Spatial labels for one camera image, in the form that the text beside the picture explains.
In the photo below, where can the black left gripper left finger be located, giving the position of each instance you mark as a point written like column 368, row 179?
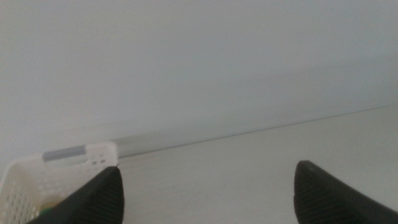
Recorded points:
column 99, row 202

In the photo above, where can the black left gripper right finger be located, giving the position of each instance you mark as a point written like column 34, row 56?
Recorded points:
column 323, row 199

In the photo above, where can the white perforated plastic basket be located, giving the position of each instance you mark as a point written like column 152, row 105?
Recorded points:
column 34, row 183

